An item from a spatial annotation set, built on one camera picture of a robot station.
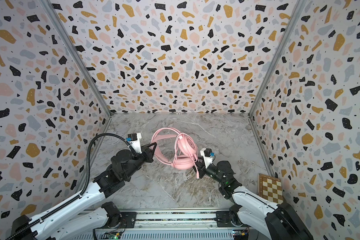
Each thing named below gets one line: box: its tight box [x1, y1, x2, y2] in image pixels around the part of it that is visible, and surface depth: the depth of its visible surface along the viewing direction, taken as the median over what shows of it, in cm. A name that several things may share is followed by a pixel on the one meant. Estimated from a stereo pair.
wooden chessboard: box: [257, 173, 284, 204], surface depth 85 cm
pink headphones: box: [151, 127, 198, 170], surface depth 67 cm
